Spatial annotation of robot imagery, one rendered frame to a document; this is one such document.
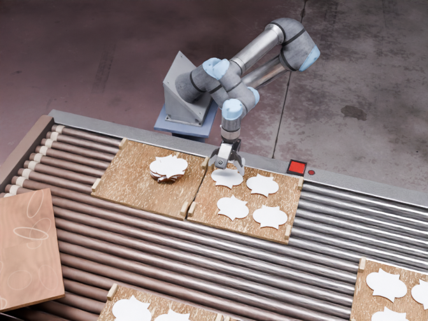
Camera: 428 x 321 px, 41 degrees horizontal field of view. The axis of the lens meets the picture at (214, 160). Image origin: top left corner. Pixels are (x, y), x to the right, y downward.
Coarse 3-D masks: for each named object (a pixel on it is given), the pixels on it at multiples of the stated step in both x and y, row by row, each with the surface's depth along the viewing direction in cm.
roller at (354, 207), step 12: (48, 132) 267; (72, 144) 264; (84, 144) 263; (96, 144) 262; (324, 204) 241; (336, 204) 239; (348, 204) 238; (360, 204) 238; (384, 216) 235; (396, 216) 234; (408, 216) 234
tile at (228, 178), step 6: (216, 174) 246; (222, 174) 246; (228, 174) 246; (234, 174) 246; (216, 180) 243; (222, 180) 243; (228, 180) 243; (234, 180) 243; (240, 180) 243; (216, 186) 242; (222, 186) 242; (228, 186) 241; (234, 186) 242
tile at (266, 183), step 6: (258, 174) 246; (252, 180) 243; (258, 180) 243; (264, 180) 243; (270, 180) 243; (246, 186) 242; (252, 186) 241; (258, 186) 241; (264, 186) 241; (270, 186) 241; (276, 186) 241; (252, 192) 239; (258, 192) 239; (264, 192) 239; (270, 192) 239
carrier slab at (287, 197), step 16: (208, 176) 246; (256, 176) 247; (272, 176) 247; (288, 176) 247; (208, 192) 240; (224, 192) 240; (240, 192) 240; (288, 192) 240; (208, 208) 234; (256, 208) 234; (288, 208) 234; (208, 224) 229; (224, 224) 228; (240, 224) 228; (256, 224) 228; (288, 224) 228; (272, 240) 224; (288, 240) 223
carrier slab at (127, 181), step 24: (144, 144) 260; (120, 168) 249; (144, 168) 249; (192, 168) 250; (96, 192) 239; (120, 192) 240; (144, 192) 240; (168, 192) 240; (192, 192) 240; (168, 216) 232
